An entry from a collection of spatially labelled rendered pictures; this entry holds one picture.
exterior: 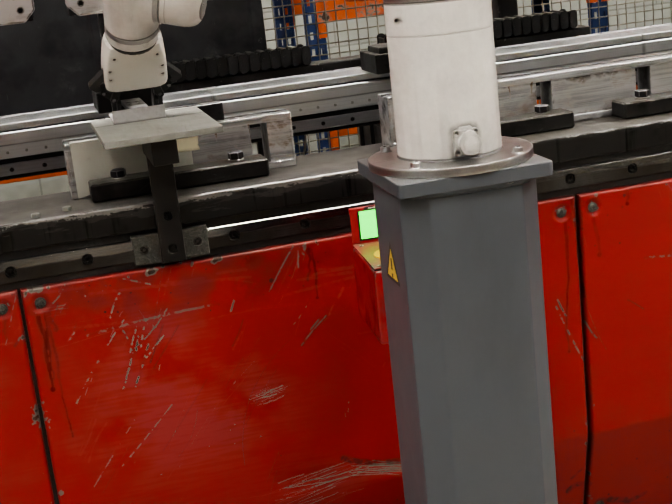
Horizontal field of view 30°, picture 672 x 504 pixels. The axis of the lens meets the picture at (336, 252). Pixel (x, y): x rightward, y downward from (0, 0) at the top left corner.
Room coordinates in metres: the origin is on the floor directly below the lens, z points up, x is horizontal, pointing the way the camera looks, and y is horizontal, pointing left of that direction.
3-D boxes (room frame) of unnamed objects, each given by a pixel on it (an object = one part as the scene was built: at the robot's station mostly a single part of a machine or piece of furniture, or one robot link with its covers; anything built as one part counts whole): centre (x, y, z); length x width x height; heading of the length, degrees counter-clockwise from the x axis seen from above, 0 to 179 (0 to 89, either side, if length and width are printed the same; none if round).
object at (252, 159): (2.09, 0.25, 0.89); 0.30 x 0.05 x 0.03; 103
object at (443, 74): (1.42, -0.14, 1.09); 0.19 x 0.19 x 0.18
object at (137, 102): (2.29, 0.34, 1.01); 0.26 x 0.12 x 0.05; 13
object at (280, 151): (2.15, 0.25, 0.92); 0.39 x 0.06 x 0.10; 103
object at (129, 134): (1.99, 0.27, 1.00); 0.26 x 0.18 x 0.01; 13
